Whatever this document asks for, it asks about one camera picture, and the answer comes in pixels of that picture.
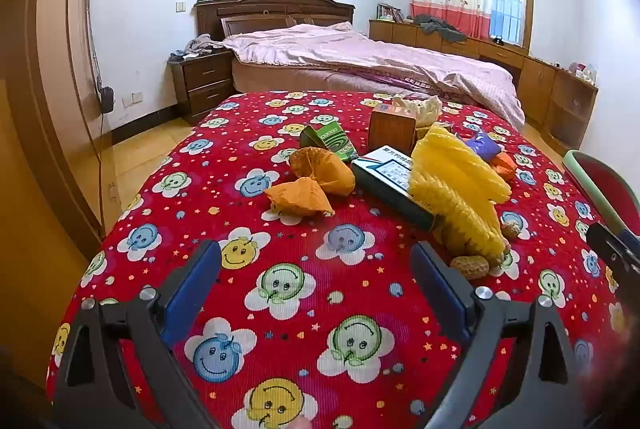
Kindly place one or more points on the white tissue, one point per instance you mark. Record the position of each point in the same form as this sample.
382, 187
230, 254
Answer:
422, 109

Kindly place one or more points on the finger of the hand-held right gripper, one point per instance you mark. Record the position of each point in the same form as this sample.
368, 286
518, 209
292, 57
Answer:
612, 251

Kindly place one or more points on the peanut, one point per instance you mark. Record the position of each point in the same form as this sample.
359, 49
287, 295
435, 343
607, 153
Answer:
470, 266

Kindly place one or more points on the green striped packet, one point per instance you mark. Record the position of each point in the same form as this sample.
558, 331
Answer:
330, 139

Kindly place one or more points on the red bin with green rim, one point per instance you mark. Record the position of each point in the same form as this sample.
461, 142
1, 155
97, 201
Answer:
602, 181

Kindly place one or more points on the wooden wardrobe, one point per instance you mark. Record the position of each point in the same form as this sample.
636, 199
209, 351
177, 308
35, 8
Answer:
45, 84

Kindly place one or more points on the small orange wrapper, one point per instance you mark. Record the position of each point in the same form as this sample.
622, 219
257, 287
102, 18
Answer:
502, 166

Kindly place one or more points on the crumpled pale cloth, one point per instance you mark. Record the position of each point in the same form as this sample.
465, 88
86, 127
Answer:
202, 44

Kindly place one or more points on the black charger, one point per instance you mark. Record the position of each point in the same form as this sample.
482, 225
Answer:
106, 100

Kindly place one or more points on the small black desk device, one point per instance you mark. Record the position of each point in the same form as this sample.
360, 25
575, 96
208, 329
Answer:
498, 41

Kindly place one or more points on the orange bow-shaped cloth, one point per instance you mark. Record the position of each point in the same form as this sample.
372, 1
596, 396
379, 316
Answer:
320, 169

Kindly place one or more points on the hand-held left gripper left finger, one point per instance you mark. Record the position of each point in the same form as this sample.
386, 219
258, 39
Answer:
192, 289

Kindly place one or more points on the walnut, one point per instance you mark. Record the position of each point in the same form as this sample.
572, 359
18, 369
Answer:
512, 230

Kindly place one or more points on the red smiley printed blanket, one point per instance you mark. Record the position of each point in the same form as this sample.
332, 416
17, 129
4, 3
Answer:
350, 269

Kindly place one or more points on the yellow foam fruit net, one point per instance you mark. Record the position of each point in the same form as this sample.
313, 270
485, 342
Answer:
470, 229
460, 164

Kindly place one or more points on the wooden corner shelf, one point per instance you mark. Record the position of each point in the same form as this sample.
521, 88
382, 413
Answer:
570, 109

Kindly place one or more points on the grey clothes pile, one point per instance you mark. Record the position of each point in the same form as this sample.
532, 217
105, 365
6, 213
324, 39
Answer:
437, 29

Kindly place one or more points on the white wall socket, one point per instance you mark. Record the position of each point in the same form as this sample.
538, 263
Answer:
132, 98

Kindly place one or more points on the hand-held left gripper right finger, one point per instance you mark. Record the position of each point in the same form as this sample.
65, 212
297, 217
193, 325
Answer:
442, 294

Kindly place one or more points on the pink quilt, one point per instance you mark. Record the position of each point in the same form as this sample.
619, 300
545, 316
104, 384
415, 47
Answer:
350, 54

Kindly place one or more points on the row of books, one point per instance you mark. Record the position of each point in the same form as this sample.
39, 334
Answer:
390, 13

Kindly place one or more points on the cardboard medicine box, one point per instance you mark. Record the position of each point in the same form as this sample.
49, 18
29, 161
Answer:
385, 189

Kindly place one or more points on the purple blue wrapper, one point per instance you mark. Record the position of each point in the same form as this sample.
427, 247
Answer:
482, 144

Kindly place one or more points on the wooden bed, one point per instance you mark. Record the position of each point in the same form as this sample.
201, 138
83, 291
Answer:
275, 9

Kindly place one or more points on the dark wooden nightstand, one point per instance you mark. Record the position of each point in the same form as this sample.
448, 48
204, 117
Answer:
205, 84

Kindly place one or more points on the wooden desk cabinet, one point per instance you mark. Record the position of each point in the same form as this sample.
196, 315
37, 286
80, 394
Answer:
500, 54

